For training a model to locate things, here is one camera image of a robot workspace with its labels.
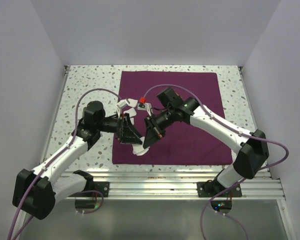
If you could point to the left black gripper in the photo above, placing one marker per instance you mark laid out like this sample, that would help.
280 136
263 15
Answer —
126 132

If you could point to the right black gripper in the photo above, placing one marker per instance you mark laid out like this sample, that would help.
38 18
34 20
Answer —
154 131

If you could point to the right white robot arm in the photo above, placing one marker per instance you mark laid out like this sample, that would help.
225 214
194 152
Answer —
250 148

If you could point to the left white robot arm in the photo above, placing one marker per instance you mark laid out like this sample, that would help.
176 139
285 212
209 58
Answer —
38 190

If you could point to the purple cloth mat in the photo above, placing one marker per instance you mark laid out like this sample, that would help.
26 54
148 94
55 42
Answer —
182 144

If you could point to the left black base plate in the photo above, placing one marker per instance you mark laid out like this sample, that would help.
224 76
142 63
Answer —
100 188

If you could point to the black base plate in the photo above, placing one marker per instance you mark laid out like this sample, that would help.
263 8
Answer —
208 189
100 188

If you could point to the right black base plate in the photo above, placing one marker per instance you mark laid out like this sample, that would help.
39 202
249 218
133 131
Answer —
208 189

